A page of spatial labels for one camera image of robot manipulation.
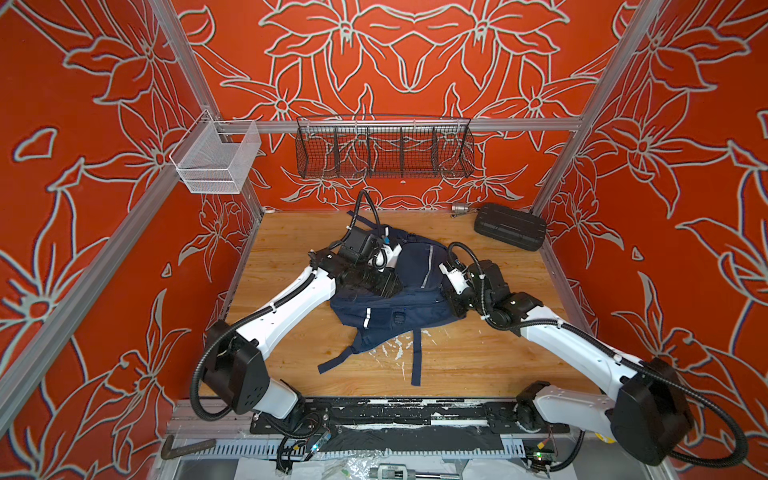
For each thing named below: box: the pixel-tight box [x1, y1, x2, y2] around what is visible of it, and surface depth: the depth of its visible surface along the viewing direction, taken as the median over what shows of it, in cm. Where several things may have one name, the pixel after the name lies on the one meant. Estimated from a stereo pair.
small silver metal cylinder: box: [451, 203, 469, 213], surface depth 120 cm
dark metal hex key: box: [161, 434, 217, 459], surface depth 71 cm
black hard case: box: [474, 204, 547, 252], surface depth 109 cm
